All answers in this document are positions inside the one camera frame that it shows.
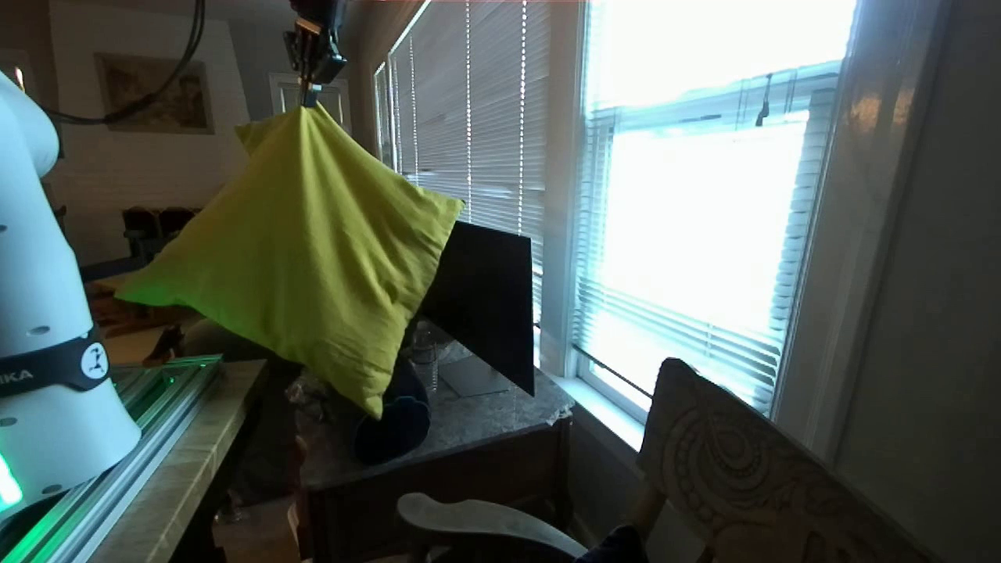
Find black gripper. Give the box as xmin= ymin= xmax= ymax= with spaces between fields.
xmin=284 ymin=0 xmax=351 ymax=109

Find yellow-green cloth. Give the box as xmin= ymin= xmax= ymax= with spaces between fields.
xmin=111 ymin=101 xmax=470 ymax=423

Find grey top TV stand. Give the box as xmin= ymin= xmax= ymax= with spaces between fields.
xmin=295 ymin=331 xmax=577 ymax=563

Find narrow slat window blinds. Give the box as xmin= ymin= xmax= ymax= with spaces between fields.
xmin=368 ymin=0 xmax=557 ymax=275

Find black flat TV screen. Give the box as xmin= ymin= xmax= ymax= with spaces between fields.
xmin=415 ymin=220 xmax=537 ymax=398

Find clear plastic wrap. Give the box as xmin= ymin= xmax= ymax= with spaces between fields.
xmin=404 ymin=320 xmax=473 ymax=398

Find wide bright window blinds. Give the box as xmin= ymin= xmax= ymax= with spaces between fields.
xmin=570 ymin=58 xmax=850 ymax=416

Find white curved chair armrest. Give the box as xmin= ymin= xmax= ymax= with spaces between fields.
xmin=397 ymin=489 xmax=592 ymax=563

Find carved wooden chair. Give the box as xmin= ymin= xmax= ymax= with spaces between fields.
xmin=596 ymin=353 xmax=940 ymax=563

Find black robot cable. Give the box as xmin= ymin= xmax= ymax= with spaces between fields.
xmin=39 ymin=0 xmax=213 ymax=131

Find framed wall picture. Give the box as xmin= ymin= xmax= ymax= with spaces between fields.
xmin=89 ymin=50 xmax=215 ymax=136

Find aluminium mounting rail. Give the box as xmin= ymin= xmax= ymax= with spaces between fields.
xmin=0 ymin=353 xmax=229 ymax=563

